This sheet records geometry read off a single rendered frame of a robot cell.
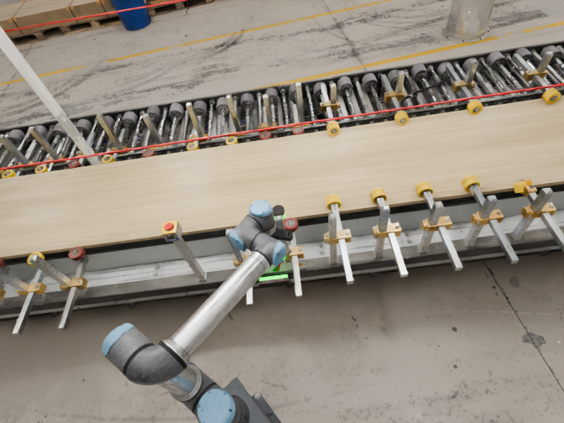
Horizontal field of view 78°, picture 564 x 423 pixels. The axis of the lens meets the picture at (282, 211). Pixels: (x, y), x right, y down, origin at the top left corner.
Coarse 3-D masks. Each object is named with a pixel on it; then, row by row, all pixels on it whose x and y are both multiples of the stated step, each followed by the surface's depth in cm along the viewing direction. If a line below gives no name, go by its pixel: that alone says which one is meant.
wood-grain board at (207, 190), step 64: (384, 128) 232; (448, 128) 224; (512, 128) 217; (0, 192) 243; (64, 192) 234; (128, 192) 226; (192, 192) 219; (256, 192) 212; (320, 192) 206; (448, 192) 194; (0, 256) 208
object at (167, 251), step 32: (512, 192) 194; (320, 224) 205; (352, 224) 207; (416, 224) 212; (64, 256) 212; (96, 256) 214; (128, 256) 217; (160, 256) 220; (480, 256) 250; (256, 288) 270; (0, 320) 282
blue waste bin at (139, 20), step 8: (112, 0) 553; (120, 0) 550; (128, 0) 553; (136, 0) 560; (120, 8) 562; (128, 8) 562; (144, 8) 580; (120, 16) 575; (128, 16) 570; (136, 16) 574; (144, 16) 583; (128, 24) 582; (136, 24) 582; (144, 24) 590
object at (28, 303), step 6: (36, 276) 204; (42, 276) 206; (36, 282) 201; (30, 294) 197; (36, 294) 199; (30, 300) 195; (24, 306) 192; (30, 306) 194; (24, 312) 190; (18, 318) 188; (24, 318) 189; (18, 324) 186; (24, 324) 189; (18, 330) 184
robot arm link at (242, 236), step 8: (248, 216) 143; (240, 224) 141; (248, 224) 140; (256, 224) 141; (232, 232) 139; (240, 232) 138; (248, 232) 137; (256, 232) 137; (232, 240) 140; (240, 240) 136; (248, 240) 136; (240, 248) 141; (248, 248) 138
